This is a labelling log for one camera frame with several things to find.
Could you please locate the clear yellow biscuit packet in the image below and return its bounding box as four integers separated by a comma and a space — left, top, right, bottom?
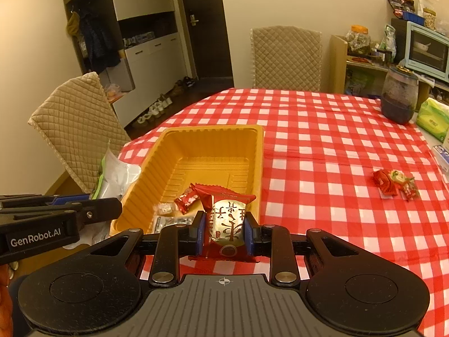
154, 202, 176, 216

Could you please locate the red checkered tablecloth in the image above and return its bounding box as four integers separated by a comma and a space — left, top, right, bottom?
117, 88, 449, 327

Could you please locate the blue toaster oven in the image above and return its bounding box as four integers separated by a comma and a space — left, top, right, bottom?
405, 21, 449, 83

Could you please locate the green snack bag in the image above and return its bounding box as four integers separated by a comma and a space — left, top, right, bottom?
381, 24, 397, 60

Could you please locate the red white print candy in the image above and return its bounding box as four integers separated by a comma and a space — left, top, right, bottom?
174, 186, 200, 215

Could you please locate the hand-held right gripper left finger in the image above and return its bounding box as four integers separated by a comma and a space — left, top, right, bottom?
88, 211, 206, 287

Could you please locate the candy jar with orange lid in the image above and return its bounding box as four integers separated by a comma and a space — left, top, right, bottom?
345, 24, 372, 55

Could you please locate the blue white small box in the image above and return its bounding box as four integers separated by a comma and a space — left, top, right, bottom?
431, 145, 449, 174

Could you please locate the brown hanging bag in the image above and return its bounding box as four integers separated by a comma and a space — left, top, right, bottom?
67, 12, 83, 37

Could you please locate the green tissue pack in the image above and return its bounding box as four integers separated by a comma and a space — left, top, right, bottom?
416, 97, 449, 143

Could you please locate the dark snack bag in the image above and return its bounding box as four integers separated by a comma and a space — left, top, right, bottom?
387, 0, 414, 18

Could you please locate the red gold snack packet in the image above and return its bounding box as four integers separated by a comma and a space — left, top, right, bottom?
189, 183, 257, 263

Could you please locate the quilted beige chair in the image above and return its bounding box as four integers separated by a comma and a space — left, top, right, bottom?
250, 26, 322, 92
28, 72, 132, 193

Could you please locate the green white snack pouch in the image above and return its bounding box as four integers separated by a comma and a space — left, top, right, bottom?
81, 140, 143, 248

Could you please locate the white cabinet unit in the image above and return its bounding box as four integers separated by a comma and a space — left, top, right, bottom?
61, 0, 192, 127

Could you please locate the row of shoes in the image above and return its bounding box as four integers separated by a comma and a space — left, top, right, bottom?
137, 77, 197, 125

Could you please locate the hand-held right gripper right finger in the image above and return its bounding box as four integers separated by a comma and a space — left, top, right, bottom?
244, 211, 365, 287

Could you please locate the red candy wrapper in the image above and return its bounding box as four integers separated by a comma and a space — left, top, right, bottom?
372, 169, 398, 195

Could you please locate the wooden shelf unit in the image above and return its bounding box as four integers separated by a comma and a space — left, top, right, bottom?
330, 35, 432, 99

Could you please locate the dark door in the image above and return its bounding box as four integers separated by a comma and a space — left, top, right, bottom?
179, 0, 234, 79

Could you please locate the hanging dark coat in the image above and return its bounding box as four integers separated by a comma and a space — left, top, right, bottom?
79, 10, 122, 74

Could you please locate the orange plastic tray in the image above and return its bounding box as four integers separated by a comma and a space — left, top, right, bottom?
109, 124, 264, 239

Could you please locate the silver candy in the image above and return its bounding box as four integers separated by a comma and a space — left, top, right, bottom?
152, 217, 193, 234

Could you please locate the clear bag of nuts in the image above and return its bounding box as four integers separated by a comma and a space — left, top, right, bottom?
417, 0, 437, 30

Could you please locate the dark glass jar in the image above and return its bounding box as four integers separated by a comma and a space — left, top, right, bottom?
381, 66, 420, 124

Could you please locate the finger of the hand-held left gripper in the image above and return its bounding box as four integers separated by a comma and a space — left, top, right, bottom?
67, 197, 123, 230
0, 194, 93, 208

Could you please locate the small red candy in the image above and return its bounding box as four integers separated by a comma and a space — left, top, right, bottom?
402, 183, 420, 201

